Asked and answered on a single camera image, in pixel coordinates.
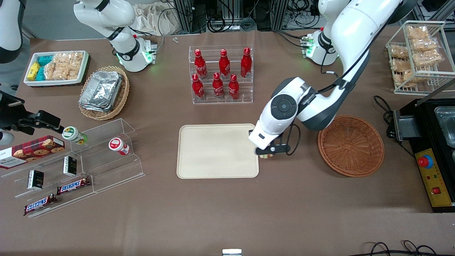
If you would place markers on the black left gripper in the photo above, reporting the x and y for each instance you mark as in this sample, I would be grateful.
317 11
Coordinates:
281 134

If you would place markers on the clear acrylic bottle rack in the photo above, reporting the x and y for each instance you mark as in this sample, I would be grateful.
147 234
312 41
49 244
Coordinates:
222 101

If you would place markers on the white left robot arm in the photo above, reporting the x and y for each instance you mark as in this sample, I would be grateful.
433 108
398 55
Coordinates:
355 28

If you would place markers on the Snickers chocolate bar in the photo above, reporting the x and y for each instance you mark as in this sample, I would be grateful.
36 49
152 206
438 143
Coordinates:
73 185
39 204

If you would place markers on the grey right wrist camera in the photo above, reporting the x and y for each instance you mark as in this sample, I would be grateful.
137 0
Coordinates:
5 138

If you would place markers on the teal snack packet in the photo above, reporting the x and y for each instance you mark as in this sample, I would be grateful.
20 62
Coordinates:
45 59
40 73

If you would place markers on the metal pan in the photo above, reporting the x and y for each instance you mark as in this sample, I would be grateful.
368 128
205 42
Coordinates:
446 121

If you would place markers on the white plastic bag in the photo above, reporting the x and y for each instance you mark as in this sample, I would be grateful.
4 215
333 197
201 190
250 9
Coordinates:
153 19

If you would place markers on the aluminium frame rack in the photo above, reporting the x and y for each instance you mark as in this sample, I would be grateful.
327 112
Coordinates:
185 14

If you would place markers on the oval light wicker basket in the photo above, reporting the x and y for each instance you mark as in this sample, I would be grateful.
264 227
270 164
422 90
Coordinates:
121 99

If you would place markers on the clear rice cracker pack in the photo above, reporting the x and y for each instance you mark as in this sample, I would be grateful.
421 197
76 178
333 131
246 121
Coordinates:
69 57
50 71
69 72

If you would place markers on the black countertop appliance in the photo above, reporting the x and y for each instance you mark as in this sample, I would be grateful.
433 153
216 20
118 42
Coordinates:
426 135

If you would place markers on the small black box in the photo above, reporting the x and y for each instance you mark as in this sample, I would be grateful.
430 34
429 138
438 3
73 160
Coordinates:
70 166
35 179

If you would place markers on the red emergency stop button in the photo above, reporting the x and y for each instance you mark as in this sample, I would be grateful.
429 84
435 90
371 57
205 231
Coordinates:
423 161

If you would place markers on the yellow control panel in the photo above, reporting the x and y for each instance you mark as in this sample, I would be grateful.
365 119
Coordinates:
435 181

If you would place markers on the red plaid cookie box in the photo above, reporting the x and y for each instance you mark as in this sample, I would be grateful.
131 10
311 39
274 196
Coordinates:
32 151

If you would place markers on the beige plastic tray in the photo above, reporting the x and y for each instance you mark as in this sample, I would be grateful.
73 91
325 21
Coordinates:
217 151

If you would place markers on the stacked foil containers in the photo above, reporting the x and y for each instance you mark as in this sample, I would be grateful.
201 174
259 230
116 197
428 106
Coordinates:
101 90

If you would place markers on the yellow snack packet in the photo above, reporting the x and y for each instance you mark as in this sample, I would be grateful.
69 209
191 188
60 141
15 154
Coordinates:
33 71

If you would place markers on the brown snack bag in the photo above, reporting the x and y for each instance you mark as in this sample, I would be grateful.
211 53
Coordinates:
426 58
399 51
401 65
417 32
423 44
403 79

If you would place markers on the green-lid small drink bottle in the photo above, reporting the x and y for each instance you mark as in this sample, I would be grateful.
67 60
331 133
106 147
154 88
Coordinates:
73 134

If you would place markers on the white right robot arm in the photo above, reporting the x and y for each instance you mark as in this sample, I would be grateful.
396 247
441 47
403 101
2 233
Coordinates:
121 42

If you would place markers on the red cola bottle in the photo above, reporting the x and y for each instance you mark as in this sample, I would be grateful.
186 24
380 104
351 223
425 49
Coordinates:
218 87
246 64
233 88
197 88
200 65
224 65

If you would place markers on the clear acrylic step shelf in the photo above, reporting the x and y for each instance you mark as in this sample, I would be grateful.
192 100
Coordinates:
106 167

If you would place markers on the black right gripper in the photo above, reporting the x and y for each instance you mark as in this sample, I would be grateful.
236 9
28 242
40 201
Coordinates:
10 114

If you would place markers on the red-lid small drink bottle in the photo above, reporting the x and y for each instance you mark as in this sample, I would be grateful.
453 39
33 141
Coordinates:
118 145

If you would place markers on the white rectangular plastic bin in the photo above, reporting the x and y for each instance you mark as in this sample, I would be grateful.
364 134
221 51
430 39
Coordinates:
28 82

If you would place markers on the round brown wicker basket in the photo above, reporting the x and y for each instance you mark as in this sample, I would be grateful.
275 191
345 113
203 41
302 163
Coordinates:
352 145

